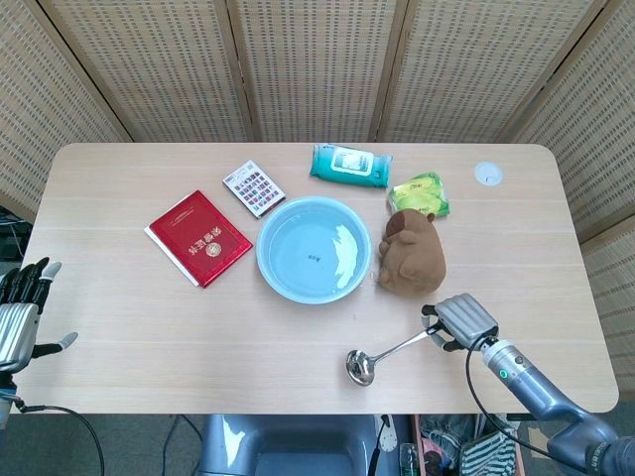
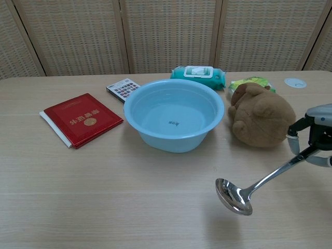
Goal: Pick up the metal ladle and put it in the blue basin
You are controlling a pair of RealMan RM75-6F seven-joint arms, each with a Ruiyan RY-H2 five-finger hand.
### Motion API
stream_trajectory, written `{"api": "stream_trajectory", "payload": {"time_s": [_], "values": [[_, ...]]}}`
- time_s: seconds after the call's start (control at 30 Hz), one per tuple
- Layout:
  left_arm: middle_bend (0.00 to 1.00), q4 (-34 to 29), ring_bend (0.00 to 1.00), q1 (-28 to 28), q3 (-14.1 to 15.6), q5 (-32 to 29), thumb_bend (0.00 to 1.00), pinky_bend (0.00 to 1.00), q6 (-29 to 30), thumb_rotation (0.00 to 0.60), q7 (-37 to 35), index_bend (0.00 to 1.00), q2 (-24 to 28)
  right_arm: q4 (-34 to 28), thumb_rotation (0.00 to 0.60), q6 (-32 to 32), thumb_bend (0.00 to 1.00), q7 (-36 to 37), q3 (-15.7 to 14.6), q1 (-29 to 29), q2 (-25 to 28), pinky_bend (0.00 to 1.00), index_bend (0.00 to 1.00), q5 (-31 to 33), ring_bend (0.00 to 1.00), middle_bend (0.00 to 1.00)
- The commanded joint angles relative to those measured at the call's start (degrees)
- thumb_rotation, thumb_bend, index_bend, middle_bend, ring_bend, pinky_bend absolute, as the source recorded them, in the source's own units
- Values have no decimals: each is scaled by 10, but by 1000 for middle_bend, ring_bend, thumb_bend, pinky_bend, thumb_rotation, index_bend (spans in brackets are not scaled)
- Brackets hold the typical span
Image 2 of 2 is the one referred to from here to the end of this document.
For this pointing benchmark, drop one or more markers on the teal wet wipes pack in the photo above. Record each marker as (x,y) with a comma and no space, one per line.
(199,76)

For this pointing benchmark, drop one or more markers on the round white table grommet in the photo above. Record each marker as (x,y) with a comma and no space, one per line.
(295,83)

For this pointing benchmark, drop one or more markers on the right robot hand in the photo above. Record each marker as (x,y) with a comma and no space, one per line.
(315,129)

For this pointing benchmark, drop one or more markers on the woven folding screen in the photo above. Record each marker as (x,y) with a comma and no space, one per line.
(166,36)

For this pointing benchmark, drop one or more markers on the brown plush toy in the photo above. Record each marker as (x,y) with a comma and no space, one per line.
(264,116)

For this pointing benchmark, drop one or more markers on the small colourful printed box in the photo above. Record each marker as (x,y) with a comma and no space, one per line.
(122,89)

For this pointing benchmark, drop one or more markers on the light blue plastic basin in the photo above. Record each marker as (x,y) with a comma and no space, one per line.
(173,114)

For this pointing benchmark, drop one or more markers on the green tissue pack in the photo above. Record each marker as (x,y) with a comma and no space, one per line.
(255,82)

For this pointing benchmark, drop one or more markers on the red certificate folder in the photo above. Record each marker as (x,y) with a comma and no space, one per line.
(83,119)

